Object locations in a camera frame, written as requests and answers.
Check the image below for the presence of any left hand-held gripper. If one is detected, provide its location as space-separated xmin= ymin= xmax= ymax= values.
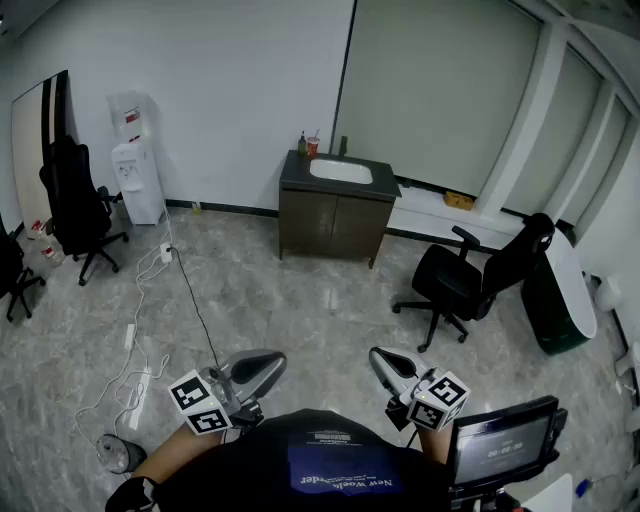
xmin=168 ymin=348 xmax=289 ymax=436

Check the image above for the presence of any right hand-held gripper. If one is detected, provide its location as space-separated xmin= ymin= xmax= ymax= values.
xmin=369 ymin=346 xmax=472 ymax=433

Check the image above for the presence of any person's left forearm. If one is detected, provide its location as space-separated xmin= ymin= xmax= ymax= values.
xmin=131 ymin=425 xmax=227 ymax=484

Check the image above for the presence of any person's right forearm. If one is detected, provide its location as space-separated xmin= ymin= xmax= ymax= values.
xmin=416 ymin=422 xmax=455 ymax=467

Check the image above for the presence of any dark-topped wooden sink cabinet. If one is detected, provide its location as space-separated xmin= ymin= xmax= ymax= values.
xmin=278 ymin=148 xmax=403 ymax=270

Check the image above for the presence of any black mesh office chair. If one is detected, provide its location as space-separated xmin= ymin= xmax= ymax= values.
xmin=391 ymin=212 xmax=557 ymax=354

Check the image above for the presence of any person's black printed shirt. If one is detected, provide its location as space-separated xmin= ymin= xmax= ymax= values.
xmin=103 ymin=408 xmax=454 ymax=512

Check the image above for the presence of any chest-mounted tablet screen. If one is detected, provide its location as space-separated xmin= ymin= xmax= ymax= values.
xmin=446 ymin=394 xmax=570 ymax=497

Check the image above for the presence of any black waste bin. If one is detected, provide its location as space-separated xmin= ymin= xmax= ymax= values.
xmin=96 ymin=433 xmax=149 ymax=476

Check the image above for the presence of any dark green white bathtub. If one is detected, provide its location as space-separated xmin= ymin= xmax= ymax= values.
xmin=519 ymin=231 xmax=600 ymax=357

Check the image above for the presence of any small yellow cardboard box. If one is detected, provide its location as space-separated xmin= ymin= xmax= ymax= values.
xmin=443 ymin=190 xmax=475 ymax=212

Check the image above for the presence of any white table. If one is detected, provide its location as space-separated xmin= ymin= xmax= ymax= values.
xmin=518 ymin=472 xmax=575 ymax=512

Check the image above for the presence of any white sink basin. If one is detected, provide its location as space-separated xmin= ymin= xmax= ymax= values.
xmin=308 ymin=157 xmax=375 ymax=186

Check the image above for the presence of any white water dispenser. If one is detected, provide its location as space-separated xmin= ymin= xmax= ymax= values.
xmin=110 ymin=141 xmax=167 ymax=227

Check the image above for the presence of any black padded gaming chair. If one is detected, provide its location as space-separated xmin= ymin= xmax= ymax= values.
xmin=38 ymin=134 xmax=130 ymax=287

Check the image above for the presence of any wide grey roller blind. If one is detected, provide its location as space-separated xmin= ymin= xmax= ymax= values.
xmin=330 ymin=0 xmax=545 ymax=197

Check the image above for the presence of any narrow grey roller blind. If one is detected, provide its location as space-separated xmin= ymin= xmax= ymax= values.
xmin=501 ymin=43 xmax=605 ymax=215
xmin=573 ymin=93 xmax=632 ymax=237

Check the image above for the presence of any plastic-wrapped water jug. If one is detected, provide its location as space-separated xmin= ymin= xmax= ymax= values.
xmin=105 ymin=90 xmax=152 ymax=146

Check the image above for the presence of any light wooden board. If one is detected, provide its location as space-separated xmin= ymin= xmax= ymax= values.
xmin=11 ymin=78 xmax=55 ymax=232

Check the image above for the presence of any dark wooden board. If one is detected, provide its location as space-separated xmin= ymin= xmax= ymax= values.
xmin=41 ymin=69 xmax=70 ymax=154

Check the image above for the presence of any black floor cable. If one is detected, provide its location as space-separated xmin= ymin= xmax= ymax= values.
xmin=171 ymin=246 xmax=221 ymax=365

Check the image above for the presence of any black monitor mount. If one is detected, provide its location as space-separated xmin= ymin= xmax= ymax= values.
xmin=446 ymin=479 xmax=519 ymax=512

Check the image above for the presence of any white cable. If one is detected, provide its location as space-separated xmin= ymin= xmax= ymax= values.
xmin=73 ymin=203 xmax=175 ymax=452

